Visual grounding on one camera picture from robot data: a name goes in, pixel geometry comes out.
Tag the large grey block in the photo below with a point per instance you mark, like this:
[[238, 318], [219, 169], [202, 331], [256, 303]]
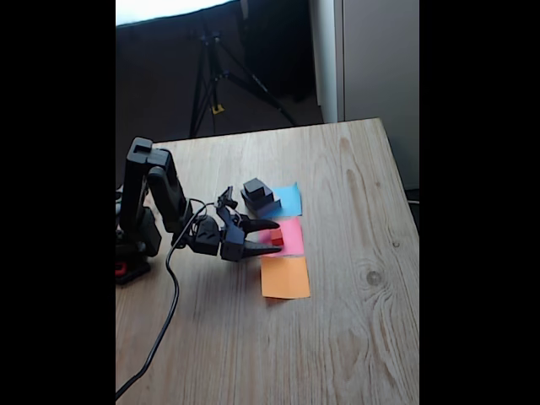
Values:
[[270, 207]]

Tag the small red cube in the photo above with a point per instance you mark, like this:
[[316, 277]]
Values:
[[277, 238]]

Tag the medium dark block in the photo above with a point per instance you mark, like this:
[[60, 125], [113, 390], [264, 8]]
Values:
[[266, 195]]

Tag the small dark cube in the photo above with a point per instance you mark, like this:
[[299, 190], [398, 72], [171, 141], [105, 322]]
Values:
[[254, 185]]

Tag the pink paper sheet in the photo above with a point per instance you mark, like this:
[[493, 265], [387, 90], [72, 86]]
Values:
[[295, 236]]

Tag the blue paper sheet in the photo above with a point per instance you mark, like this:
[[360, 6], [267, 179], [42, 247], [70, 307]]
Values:
[[291, 198]]

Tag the orange paper sheet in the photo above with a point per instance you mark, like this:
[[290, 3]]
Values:
[[284, 276]]

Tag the yellow tape under tall tripod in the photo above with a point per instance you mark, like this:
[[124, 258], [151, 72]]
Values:
[[217, 109]]

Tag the tall black tripod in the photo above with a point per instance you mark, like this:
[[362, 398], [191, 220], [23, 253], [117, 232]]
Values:
[[209, 76]]

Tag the white cabinet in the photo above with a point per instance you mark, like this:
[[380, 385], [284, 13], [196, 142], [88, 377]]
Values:
[[379, 63]]

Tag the bright white light panel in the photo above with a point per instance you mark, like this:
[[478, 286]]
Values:
[[169, 8]]

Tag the small wrist camera board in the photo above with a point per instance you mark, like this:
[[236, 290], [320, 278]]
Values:
[[225, 198]]

